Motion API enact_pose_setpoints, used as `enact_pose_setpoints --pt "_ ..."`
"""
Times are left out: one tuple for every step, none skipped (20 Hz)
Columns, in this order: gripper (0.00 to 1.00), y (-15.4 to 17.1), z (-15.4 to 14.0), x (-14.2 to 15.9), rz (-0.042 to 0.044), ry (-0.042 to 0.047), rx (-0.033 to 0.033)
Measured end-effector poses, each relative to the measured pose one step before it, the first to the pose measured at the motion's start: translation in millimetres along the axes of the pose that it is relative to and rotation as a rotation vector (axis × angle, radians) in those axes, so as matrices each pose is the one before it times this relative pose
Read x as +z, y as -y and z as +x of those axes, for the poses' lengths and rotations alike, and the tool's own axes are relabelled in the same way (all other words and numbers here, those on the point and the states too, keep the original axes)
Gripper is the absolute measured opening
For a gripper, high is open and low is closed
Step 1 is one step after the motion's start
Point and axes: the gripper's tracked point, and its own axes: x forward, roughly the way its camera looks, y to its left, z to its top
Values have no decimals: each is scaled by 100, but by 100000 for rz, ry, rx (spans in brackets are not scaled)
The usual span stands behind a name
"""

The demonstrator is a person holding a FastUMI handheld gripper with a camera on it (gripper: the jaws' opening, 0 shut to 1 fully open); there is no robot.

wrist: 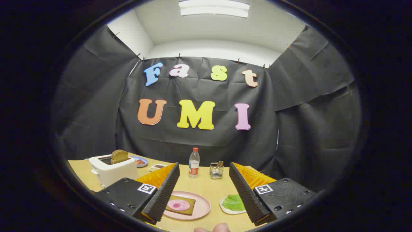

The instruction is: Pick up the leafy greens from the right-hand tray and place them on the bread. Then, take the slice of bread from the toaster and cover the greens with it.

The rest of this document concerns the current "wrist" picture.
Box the ceiling light panel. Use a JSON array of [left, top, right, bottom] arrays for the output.
[[179, 0, 250, 18]]

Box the metal wire utensil holder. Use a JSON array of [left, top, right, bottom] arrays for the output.
[[210, 162, 224, 179]]

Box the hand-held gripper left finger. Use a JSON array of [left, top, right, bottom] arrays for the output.
[[93, 162, 181, 225]]

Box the green lettuce leaf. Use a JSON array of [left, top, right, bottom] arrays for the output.
[[222, 194, 246, 212]]

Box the pink plate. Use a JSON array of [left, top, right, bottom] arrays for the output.
[[163, 191, 211, 221]]

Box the white toaster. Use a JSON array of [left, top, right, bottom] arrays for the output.
[[88, 154, 139, 188]]

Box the blue plate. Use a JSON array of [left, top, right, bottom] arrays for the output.
[[129, 156, 149, 168]]

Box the bread slice with pink ham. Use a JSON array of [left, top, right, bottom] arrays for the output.
[[167, 195, 196, 216]]

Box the brown toast slice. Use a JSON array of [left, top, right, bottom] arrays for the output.
[[111, 150, 129, 165]]

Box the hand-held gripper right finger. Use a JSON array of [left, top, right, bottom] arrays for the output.
[[229, 162, 317, 227]]

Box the white square plate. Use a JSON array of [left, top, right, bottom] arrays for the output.
[[220, 195, 248, 215]]

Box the clear water bottle red cap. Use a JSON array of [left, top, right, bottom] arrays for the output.
[[188, 148, 200, 179]]

